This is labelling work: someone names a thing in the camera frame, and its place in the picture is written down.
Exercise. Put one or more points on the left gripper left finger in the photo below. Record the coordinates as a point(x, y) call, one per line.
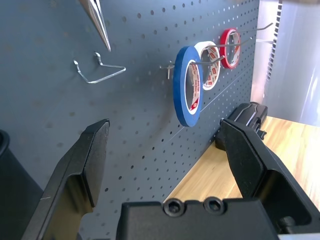
point(75, 175)

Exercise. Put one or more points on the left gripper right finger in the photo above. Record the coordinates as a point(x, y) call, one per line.
point(262, 170)

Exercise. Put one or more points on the blue tape roll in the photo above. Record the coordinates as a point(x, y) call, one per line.
point(180, 82)

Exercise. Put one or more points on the orange black needle-nose pliers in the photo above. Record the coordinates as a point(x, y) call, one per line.
point(98, 25)

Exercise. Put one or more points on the grey perforated pegboard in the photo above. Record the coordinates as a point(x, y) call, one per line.
point(62, 107)

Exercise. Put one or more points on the black plastic tool case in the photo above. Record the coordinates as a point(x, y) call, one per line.
point(250, 112)

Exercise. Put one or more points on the steel peg hook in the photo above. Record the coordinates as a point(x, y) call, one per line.
point(255, 29)
point(212, 62)
point(230, 45)

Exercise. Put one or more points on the red tape roll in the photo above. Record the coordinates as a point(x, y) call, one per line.
point(223, 40)

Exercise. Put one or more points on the white tape roll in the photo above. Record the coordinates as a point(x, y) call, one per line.
point(200, 47)

